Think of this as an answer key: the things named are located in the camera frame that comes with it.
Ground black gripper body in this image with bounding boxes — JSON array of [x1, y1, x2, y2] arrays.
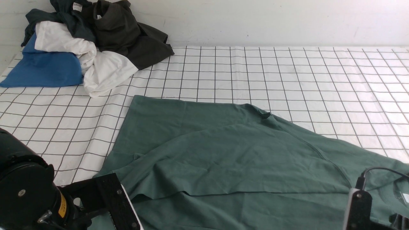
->
[[59, 173, 142, 230]]

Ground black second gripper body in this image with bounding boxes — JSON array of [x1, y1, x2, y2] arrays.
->
[[389, 213, 409, 230]]

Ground green long sleeve shirt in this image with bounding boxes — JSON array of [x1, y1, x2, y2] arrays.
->
[[97, 96, 408, 230]]

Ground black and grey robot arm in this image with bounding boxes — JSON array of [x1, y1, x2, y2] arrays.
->
[[1, 126, 408, 230]]

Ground white shirt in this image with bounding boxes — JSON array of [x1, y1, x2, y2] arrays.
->
[[35, 21, 138, 98]]

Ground blue shirt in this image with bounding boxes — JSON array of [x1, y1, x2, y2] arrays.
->
[[0, 34, 83, 88]]

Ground dark olive shirt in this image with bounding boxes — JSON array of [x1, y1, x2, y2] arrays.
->
[[91, 0, 174, 70]]

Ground dark teal shirt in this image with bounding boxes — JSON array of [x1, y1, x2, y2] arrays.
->
[[21, 0, 96, 47]]

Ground white grid pattern tablecloth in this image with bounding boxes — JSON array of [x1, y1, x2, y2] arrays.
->
[[0, 46, 409, 230]]

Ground black cable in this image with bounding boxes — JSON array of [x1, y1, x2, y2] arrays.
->
[[355, 167, 409, 190]]

